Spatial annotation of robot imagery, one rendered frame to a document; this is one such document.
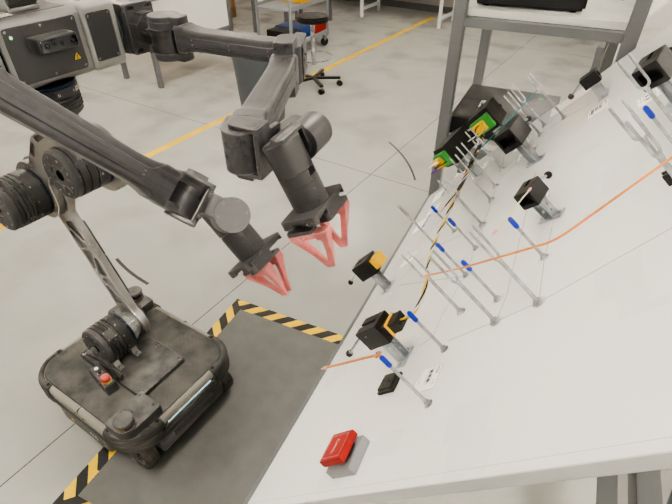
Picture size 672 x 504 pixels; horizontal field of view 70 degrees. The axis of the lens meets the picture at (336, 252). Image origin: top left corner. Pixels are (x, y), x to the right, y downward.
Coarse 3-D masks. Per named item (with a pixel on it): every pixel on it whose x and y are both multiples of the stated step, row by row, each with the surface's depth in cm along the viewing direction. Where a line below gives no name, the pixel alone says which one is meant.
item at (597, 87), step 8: (592, 72) 108; (584, 80) 110; (592, 80) 109; (600, 80) 109; (576, 88) 113; (584, 88) 111; (592, 88) 111; (600, 88) 110; (608, 88) 112; (568, 96) 114; (600, 96) 111
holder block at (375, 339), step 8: (384, 312) 81; (368, 320) 84; (376, 320) 80; (360, 328) 84; (368, 328) 80; (376, 328) 79; (360, 336) 82; (368, 336) 81; (376, 336) 80; (384, 336) 79; (392, 336) 80; (368, 344) 83; (376, 344) 82; (384, 344) 80
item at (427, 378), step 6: (432, 366) 74; (438, 366) 72; (420, 372) 75; (426, 372) 74; (432, 372) 72; (438, 372) 71; (420, 378) 74; (426, 378) 72; (432, 378) 71; (420, 384) 72; (426, 384) 71; (432, 384) 70; (420, 390) 71
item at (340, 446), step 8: (344, 432) 71; (352, 432) 70; (336, 440) 71; (344, 440) 69; (352, 440) 69; (328, 448) 71; (336, 448) 69; (344, 448) 68; (328, 456) 69; (336, 456) 67; (344, 456) 67; (328, 464) 69; (336, 464) 68
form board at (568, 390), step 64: (576, 128) 108; (640, 128) 83; (512, 192) 107; (576, 192) 83; (640, 192) 67; (512, 256) 82; (576, 256) 67; (640, 256) 57; (448, 320) 82; (512, 320) 67; (576, 320) 56; (640, 320) 49; (320, 384) 105; (448, 384) 67; (512, 384) 56; (576, 384) 49; (640, 384) 43; (320, 448) 81; (384, 448) 66; (448, 448) 56; (512, 448) 49; (576, 448) 43; (640, 448) 38
